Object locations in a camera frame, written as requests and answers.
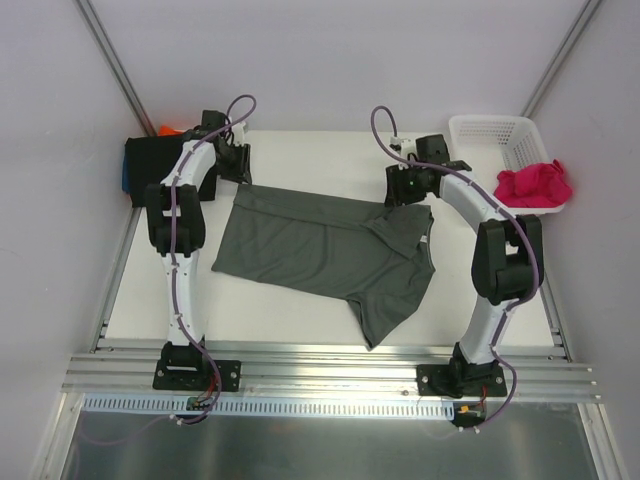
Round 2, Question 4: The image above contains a folded blue t shirt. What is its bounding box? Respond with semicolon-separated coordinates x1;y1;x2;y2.
121;155;131;196

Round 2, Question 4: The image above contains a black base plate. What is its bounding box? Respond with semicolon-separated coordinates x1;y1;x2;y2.
152;344;242;392
416;361;507;399

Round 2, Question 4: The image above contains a white plastic basket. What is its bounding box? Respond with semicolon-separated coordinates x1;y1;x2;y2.
449;115;568;215

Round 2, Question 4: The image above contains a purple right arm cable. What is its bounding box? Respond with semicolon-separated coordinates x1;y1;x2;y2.
369;104;544;435

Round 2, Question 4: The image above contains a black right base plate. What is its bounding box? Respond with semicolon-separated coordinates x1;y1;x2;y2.
416;361;507;399

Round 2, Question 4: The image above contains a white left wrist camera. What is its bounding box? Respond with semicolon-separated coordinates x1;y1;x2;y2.
227;121;247;146

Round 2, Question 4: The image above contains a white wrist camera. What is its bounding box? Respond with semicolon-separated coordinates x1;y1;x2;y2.
227;121;247;146
389;136;418;161

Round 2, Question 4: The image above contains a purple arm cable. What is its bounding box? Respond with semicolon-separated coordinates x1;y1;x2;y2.
164;94;259;429
369;104;544;435

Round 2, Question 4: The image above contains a grey t shirt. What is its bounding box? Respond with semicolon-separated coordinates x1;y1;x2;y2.
211;185;435;349

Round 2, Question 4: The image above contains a pink t shirt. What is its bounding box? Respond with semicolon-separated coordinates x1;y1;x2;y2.
494;159;573;209

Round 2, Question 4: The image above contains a folded black t shirt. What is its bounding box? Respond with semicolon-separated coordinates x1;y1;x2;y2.
123;134;219;209

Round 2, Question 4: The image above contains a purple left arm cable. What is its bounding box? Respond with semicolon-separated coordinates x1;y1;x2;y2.
164;94;259;429

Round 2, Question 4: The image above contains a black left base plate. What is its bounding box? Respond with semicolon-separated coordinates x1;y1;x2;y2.
152;344;242;392

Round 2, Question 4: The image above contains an aluminium left frame post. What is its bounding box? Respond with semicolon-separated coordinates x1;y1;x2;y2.
72;0;157;136

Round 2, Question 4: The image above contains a folded orange t shirt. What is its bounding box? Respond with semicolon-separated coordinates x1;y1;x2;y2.
157;125;183;136

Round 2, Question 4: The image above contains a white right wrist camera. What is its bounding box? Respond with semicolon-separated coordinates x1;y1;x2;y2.
389;136;418;161

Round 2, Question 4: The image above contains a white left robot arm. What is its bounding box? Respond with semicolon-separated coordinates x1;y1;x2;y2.
145;123;251;388

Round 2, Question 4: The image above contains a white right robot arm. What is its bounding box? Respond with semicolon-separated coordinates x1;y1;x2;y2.
384;135;544;399

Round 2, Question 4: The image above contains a white slotted cable duct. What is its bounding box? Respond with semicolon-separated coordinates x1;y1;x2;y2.
83;394;454;421

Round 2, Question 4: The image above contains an aluminium mounting rail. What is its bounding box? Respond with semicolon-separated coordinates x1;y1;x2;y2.
62;339;604;403

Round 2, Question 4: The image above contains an aluminium corner frame post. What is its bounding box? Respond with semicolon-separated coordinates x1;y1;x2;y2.
520;0;605;118

